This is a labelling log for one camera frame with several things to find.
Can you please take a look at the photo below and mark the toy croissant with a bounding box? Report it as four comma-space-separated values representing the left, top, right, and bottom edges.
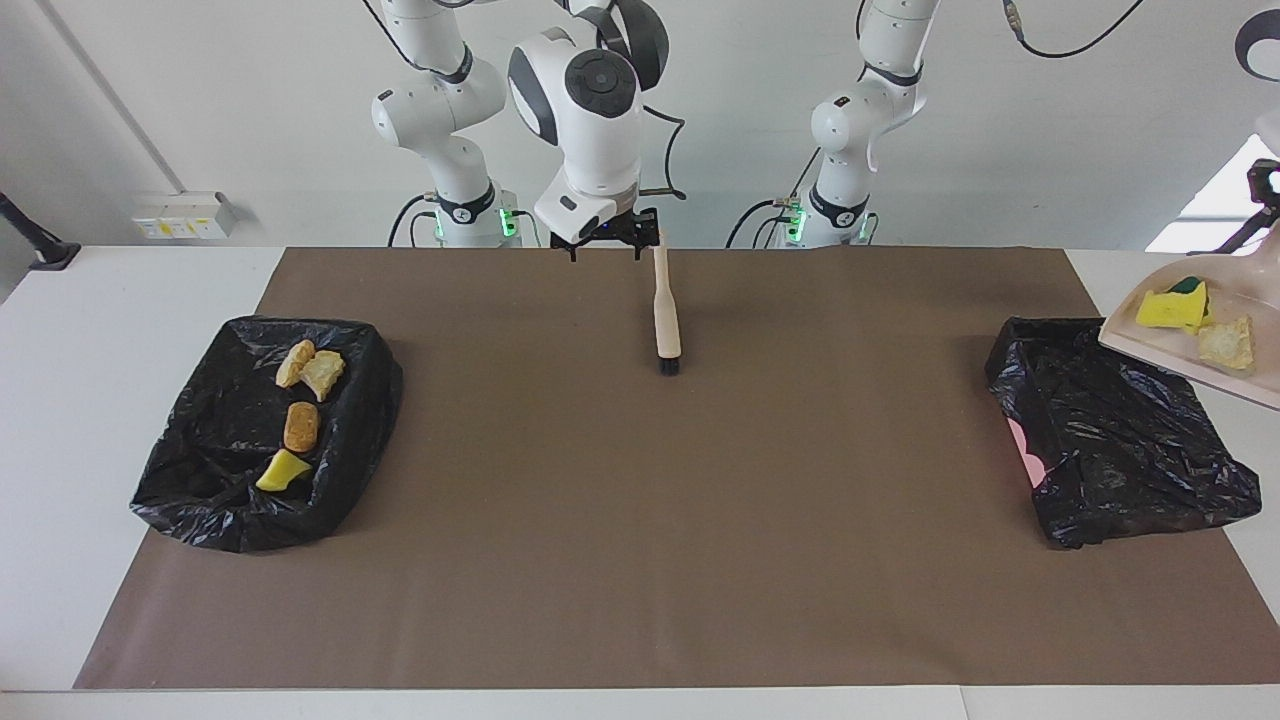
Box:
300, 349, 346, 403
275, 339, 317, 389

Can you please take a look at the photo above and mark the beige plastic dustpan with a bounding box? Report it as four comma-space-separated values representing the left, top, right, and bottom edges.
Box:
1098, 225, 1280, 411

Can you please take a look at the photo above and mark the pale yellow foam chunk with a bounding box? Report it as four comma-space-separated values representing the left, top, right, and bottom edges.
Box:
1198, 316, 1257, 374

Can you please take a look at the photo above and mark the brown table mat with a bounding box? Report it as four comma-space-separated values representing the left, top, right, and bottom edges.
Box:
75, 247, 1280, 691

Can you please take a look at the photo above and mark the white wall socket box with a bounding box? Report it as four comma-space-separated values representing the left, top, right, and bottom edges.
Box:
132, 192, 238, 241

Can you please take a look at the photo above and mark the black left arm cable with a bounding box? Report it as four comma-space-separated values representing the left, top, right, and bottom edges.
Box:
1003, 0, 1146, 59

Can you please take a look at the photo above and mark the brown toy bread loaf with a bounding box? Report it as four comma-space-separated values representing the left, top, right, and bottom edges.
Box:
283, 401, 321, 453

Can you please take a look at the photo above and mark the black bag-lined bin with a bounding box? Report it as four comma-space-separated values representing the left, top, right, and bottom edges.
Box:
130, 316, 404, 554

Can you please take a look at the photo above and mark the pink bin with black bag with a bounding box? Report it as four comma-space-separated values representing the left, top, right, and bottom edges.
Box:
985, 313, 1263, 549

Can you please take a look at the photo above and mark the black camera stand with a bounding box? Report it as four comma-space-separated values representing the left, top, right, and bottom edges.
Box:
1212, 203, 1279, 257
0, 192, 81, 271

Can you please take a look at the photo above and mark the beige hand brush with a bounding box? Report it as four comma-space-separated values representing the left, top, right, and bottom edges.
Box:
652, 228, 683, 377

